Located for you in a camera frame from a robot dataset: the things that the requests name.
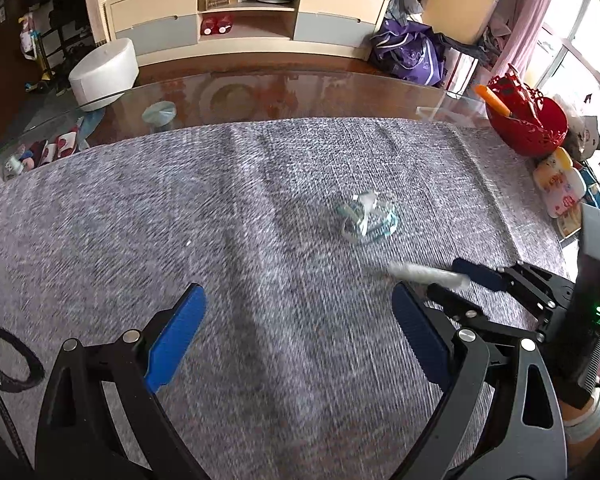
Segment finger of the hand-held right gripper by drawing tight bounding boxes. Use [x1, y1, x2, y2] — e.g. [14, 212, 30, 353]
[426, 282, 551, 346]
[452, 257, 578, 321]

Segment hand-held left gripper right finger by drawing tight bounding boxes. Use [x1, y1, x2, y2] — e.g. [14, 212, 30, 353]
[391, 282, 569, 480]

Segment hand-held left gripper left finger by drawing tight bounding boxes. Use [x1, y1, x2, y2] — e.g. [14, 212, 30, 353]
[34, 282, 208, 480]

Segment white tube blue cap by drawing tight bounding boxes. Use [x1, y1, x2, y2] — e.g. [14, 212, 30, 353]
[387, 262, 469, 294]

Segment clear plastic wrapper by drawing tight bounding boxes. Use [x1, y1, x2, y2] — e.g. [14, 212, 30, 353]
[336, 192, 400, 246]

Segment small white jar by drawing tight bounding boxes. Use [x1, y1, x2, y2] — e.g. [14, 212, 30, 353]
[555, 206, 584, 239]

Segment blue printed box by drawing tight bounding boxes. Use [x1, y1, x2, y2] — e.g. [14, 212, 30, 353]
[580, 165, 600, 211]

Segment white jar yellow lid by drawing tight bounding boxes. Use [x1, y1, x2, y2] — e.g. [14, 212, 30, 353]
[532, 147, 587, 218]

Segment grey table cloth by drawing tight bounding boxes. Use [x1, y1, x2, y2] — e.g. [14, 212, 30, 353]
[0, 117, 576, 480]

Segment red openwork basket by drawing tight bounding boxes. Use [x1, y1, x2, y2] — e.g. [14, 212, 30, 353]
[485, 63, 569, 157]

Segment purple bag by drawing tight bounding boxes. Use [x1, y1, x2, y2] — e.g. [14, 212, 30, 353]
[370, 19, 449, 87]

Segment pink curtain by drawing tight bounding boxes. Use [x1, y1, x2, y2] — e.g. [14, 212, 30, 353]
[487, 0, 556, 84]

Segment white round stool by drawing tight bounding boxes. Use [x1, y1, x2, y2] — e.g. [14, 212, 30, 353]
[69, 37, 140, 111]

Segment cardboard box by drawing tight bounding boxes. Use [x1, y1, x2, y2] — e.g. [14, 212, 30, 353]
[422, 0, 511, 46]

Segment beige cabinet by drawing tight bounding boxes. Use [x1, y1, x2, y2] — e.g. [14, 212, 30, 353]
[104, 0, 391, 69]

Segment red bottles in cabinet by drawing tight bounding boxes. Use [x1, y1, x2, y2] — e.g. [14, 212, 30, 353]
[200, 14, 233, 36]

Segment black braided cable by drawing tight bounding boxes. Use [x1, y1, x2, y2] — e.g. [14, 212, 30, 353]
[0, 315, 46, 466]

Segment orange handled tool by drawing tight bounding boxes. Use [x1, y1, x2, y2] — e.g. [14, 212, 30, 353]
[475, 84, 514, 117]

